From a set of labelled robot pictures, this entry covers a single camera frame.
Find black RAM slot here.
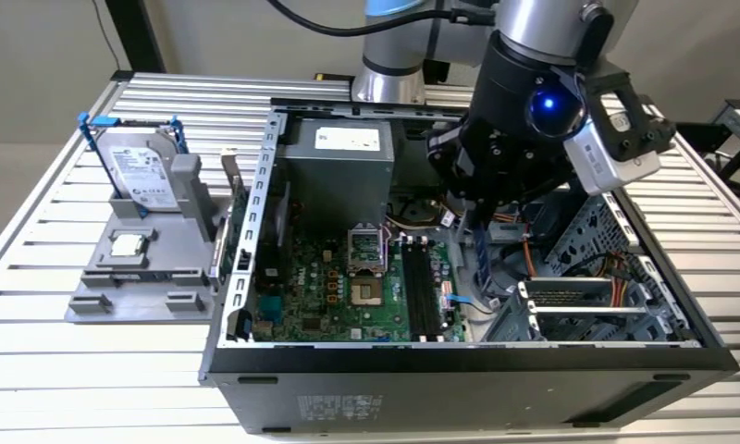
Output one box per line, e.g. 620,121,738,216
419,236,437,342
403,236,421,342
425,236,446,342
409,236,429,342

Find black CPU cooler fan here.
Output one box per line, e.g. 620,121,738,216
387,193,452,230

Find grey power supply unit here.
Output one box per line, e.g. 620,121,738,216
275,117,396,232

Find metal socket cover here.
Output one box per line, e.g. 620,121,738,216
347,225,387,275

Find grey metal disk bay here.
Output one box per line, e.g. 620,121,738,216
486,275,680,343

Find CPU socket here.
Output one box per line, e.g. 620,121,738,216
348,275,388,309

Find black case fan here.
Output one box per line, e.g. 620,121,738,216
272,182,295,254

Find green Dell motherboard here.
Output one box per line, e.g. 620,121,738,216
252,226,470,343

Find black PC case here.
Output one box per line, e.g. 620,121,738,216
197,96,740,436

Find hard disk in blue carrier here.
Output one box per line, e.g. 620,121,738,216
76,113,189,218

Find silver CPU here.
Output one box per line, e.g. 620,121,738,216
108,235,144,258

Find grey parts rack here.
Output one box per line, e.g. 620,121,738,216
64,154,233,325

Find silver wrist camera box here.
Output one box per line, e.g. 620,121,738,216
563,123,663,196

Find orange wire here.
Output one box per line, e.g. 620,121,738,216
496,210,539,281

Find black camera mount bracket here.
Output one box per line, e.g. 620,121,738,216
583,68,678,161

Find yellow red wire bundle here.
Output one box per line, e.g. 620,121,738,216
602,252,632,309

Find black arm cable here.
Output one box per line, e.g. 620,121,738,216
264,0,499,38

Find graphics card with metal bracket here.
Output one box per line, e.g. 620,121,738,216
212,147,252,283

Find black metal post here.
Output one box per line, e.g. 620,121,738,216
104,0,167,75

